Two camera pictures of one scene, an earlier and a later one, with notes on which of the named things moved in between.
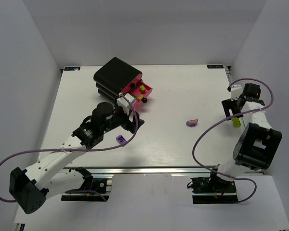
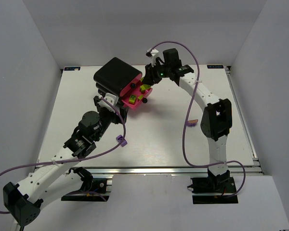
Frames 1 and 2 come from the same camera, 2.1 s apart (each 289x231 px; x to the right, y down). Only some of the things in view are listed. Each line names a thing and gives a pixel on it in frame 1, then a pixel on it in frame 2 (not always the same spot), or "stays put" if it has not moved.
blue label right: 220,66 stays put
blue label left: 72,68 stays put
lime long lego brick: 236,122 → 146,86
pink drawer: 141,91 stays put
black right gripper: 230,106 → 149,75
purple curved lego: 121,140 stays put
